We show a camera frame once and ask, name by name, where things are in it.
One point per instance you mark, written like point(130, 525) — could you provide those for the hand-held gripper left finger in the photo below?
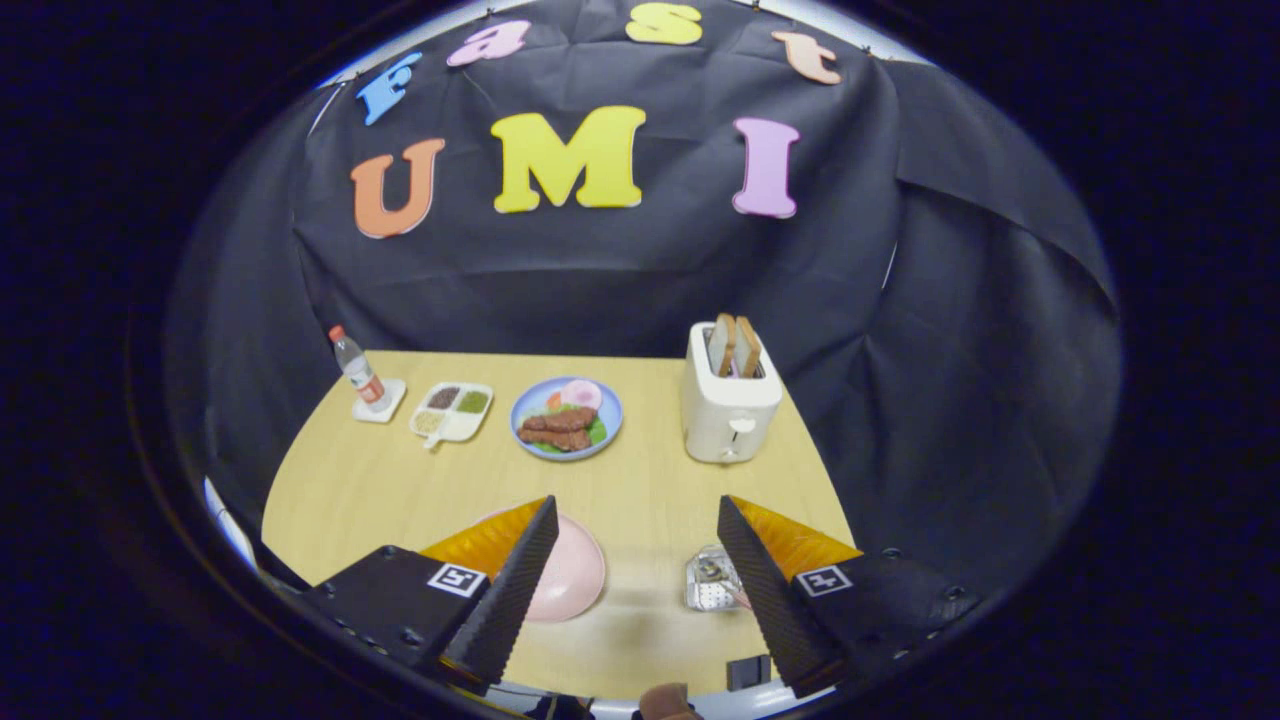
point(510, 605)

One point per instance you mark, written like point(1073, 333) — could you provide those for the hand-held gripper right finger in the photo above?
point(768, 605)

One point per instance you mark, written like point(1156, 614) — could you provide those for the pink plate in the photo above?
point(570, 580)

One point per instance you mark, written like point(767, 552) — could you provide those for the small black box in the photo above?
point(748, 672)

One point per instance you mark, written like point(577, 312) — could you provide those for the brown meat strips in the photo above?
point(558, 428)

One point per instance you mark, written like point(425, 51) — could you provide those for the white divided condiment tray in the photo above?
point(450, 427)

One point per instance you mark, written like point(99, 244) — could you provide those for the white toaster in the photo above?
point(725, 420)

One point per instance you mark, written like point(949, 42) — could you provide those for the green lettuce leaf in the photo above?
point(597, 432)

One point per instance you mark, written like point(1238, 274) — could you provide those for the blue plate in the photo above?
point(613, 415)

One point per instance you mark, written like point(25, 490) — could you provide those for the pink ham slice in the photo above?
point(582, 394)

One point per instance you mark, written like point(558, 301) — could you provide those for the white square coaster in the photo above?
point(393, 400)

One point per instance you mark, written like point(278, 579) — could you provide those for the brown toast slice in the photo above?
point(749, 348)
point(722, 345)

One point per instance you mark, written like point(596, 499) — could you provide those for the clear plastic water bottle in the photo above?
point(360, 375)

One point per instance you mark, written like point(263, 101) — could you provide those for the white board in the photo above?
point(225, 520)

